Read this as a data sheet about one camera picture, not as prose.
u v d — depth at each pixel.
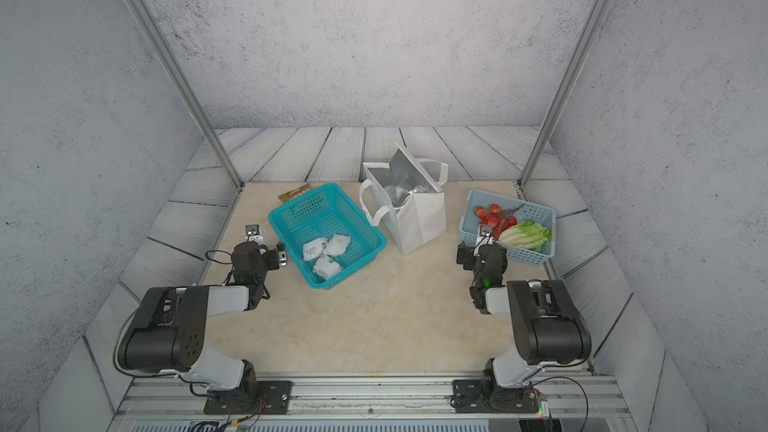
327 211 1.11
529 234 0.97
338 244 0.96
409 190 1.12
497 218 1.04
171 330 0.46
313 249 0.96
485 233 0.81
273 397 0.73
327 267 0.94
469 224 1.05
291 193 1.15
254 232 0.82
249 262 0.74
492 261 0.71
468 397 0.72
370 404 0.73
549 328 0.45
